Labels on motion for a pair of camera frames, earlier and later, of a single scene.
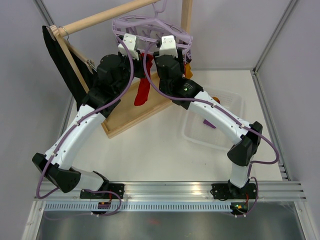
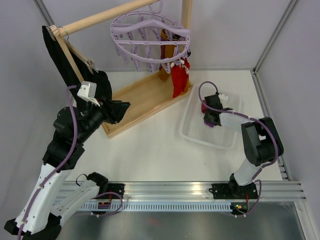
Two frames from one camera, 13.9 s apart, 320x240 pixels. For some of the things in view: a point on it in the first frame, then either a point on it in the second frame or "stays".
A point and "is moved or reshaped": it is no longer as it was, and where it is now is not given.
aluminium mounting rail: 180,191 stays
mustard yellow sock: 188,72 is moved or reshaped
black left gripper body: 138,69 to 109,115
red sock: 143,92 is moved or reshaped
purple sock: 207,122 stays
